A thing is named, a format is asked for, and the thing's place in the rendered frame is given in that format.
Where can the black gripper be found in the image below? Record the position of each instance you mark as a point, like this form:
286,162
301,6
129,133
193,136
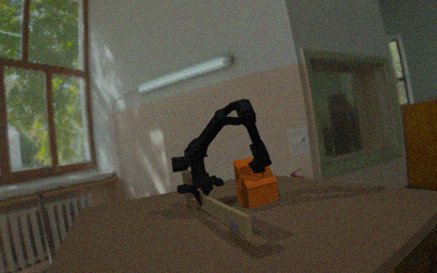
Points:
194,188

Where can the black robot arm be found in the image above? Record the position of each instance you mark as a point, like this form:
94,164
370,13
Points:
196,151

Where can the long wooden rail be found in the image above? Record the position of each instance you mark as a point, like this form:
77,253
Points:
226,213

